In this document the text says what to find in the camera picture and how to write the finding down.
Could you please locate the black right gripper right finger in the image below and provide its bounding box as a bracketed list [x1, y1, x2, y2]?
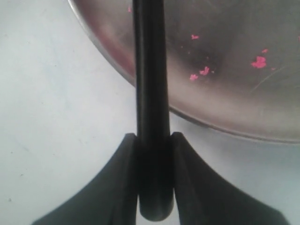
[171, 132, 286, 225]

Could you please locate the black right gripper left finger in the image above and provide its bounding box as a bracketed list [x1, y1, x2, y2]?
[34, 134, 137, 225]

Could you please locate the black knife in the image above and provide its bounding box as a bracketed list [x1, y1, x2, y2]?
[133, 0, 173, 222]

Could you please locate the round steel plate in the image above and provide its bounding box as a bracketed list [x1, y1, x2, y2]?
[67, 0, 300, 145]

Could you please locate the pink dough smear on plate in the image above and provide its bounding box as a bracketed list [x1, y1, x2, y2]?
[251, 48, 269, 69]

